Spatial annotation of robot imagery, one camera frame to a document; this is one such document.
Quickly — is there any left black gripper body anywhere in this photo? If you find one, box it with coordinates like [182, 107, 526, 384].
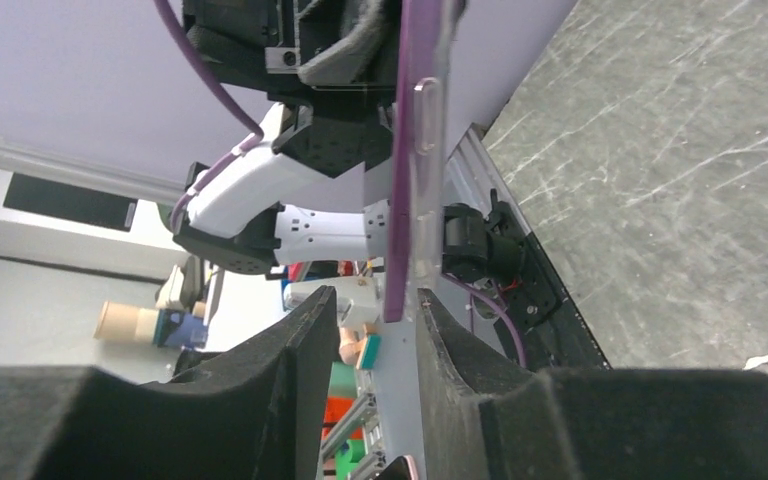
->
[182, 0, 302, 87]

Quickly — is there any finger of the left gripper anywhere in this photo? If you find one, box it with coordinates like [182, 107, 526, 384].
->
[297, 1, 401, 87]

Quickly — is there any dark purple phone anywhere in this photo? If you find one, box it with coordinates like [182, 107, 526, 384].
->
[382, 1, 421, 323]

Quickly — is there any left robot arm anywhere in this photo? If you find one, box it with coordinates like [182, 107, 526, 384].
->
[156, 1, 402, 275]

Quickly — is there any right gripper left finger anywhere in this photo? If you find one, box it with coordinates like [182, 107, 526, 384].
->
[0, 286, 338, 479]

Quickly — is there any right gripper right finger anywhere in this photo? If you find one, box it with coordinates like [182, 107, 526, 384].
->
[416, 289, 768, 479]

